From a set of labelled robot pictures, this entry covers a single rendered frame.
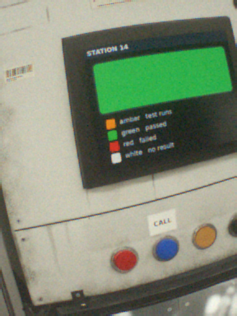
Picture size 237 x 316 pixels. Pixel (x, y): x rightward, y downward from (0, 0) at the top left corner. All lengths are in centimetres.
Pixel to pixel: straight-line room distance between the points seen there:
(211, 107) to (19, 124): 25
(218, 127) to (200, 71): 8
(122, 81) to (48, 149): 12
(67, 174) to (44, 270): 14
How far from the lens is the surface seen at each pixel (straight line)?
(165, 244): 125
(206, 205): 127
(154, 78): 119
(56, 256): 122
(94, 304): 123
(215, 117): 123
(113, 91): 117
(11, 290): 123
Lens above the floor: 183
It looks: 13 degrees down
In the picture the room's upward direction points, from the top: 9 degrees counter-clockwise
